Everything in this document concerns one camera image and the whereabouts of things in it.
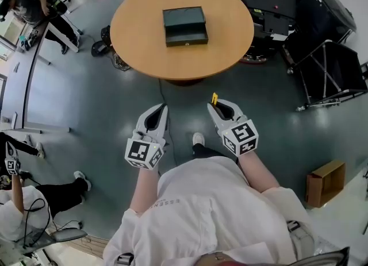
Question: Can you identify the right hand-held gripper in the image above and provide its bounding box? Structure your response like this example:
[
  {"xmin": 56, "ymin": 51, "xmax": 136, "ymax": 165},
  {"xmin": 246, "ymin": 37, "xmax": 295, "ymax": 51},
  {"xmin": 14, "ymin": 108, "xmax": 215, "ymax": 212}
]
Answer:
[{"xmin": 207, "ymin": 99, "xmax": 259, "ymax": 157}]

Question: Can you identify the black folding cart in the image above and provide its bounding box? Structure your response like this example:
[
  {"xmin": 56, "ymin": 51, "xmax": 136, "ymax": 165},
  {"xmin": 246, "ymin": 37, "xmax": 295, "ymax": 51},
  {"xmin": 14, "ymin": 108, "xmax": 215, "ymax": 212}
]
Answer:
[{"xmin": 282, "ymin": 39, "xmax": 368, "ymax": 113}]

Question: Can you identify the large black covered machine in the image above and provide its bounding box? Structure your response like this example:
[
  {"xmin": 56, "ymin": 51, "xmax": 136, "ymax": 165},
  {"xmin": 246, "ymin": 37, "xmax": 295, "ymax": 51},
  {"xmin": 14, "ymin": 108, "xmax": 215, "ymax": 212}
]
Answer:
[{"xmin": 295, "ymin": 0, "xmax": 358, "ymax": 48}]

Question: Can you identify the long white desk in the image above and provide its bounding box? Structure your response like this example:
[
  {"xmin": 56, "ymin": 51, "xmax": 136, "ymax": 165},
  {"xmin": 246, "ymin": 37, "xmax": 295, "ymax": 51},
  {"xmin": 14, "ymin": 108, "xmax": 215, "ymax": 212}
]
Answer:
[{"xmin": 0, "ymin": 20, "xmax": 81, "ymax": 134}]

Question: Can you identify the black round chair base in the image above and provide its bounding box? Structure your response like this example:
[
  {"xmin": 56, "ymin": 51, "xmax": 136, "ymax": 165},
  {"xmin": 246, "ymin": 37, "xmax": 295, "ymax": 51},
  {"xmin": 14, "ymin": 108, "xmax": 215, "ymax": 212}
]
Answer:
[{"xmin": 91, "ymin": 24, "xmax": 112, "ymax": 57}]

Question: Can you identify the grey curved chair back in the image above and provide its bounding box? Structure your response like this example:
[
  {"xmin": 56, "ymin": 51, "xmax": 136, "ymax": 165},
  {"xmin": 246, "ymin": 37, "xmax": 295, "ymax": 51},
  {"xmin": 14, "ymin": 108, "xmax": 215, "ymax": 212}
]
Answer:
[{"xmin": 295, "ymin": 245, "xmax": 351, "ymax": 266}]

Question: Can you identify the wooden slatted board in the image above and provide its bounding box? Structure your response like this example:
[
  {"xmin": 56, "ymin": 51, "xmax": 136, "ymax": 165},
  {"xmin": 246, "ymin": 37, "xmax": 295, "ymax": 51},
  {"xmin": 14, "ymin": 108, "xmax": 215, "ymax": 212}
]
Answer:
[{"xmin": 65, "ymin": 234, "xmax": 110, "ymax": 260}]

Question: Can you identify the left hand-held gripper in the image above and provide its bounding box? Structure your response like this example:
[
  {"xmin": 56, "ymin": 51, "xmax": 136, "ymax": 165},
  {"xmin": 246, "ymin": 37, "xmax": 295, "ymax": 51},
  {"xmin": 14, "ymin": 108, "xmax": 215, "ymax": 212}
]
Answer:
[{"xmin": 124, "ymin": 103, "xmax": 169, "ymax": 171}]

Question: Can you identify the dark green box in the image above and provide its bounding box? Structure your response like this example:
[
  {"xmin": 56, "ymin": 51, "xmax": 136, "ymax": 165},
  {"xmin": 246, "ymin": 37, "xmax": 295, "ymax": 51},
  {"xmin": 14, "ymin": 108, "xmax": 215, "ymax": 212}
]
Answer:
[{"xmin": 162, "ymin": 6, "xmax": 209, "ymax": 48}]

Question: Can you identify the person's white shirt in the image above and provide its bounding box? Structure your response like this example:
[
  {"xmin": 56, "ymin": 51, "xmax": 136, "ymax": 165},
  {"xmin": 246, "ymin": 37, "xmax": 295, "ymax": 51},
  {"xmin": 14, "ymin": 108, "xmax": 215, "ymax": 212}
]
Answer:
[{"xmin": 102, "ymin": 155, "xmax": 315, "ymax": 266}]

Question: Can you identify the grey strap buckle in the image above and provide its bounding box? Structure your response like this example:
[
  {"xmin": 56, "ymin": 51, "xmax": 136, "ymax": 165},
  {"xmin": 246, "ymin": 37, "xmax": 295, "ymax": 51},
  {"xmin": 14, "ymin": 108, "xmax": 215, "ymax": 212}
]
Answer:
[{"xmin": 116, "ymin": 252, "xmax": 136, "ymax": 266}]

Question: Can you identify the person's right forearm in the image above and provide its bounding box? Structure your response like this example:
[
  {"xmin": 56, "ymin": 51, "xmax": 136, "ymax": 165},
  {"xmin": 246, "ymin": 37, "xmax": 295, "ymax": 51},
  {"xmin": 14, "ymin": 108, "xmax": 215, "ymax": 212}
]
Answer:
[{"xmin": 236, "ymin": 152, "xmax": 281, "ymax": 194}]

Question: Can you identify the grey shoulder strap with buckle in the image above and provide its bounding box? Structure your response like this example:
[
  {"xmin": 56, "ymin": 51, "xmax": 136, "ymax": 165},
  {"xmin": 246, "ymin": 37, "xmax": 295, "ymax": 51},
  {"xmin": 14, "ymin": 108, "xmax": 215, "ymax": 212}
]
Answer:
[{"xmin": 285, "ymin": 219, "xmax": 316, "ymax": 260}]

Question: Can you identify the open cardboard box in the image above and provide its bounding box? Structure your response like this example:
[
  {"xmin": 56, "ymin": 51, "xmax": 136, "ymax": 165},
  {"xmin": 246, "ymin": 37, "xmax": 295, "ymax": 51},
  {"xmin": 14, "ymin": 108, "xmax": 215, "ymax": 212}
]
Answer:
[{"xmin": 305, "ymin": 159, "xmax": 347, "ymax": 209}]

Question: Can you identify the grey chair seat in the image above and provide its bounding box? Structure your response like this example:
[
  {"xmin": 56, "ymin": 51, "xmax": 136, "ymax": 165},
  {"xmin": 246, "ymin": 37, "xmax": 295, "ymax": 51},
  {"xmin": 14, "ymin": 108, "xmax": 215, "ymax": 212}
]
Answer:
[{"xmin": 42, "ymin": 228, "xmax": 89, "ymax": 249}]

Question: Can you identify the person's left forearm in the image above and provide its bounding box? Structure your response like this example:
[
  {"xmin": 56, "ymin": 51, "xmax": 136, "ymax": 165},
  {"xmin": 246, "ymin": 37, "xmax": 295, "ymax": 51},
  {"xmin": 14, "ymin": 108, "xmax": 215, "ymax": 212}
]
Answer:
[{"xmin": 129, "ymin": 166, "xmax": 161, "ymax": 217}]

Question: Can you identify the person's right white shoe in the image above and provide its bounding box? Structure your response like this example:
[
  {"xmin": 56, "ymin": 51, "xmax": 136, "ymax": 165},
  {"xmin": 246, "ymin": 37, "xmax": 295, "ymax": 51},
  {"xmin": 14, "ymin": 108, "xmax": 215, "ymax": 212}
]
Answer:
[{"xmin": 191, "ymin": 132, "xmax": 206, "ymax": 147}]

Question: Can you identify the person's right black trouser leg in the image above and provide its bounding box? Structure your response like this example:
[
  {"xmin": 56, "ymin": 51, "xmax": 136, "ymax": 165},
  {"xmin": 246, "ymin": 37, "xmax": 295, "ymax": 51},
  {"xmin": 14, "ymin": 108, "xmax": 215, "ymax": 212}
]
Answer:
[{"xmin": 191, "ymin": 142, "xmax": 228, "ymax": 160}]

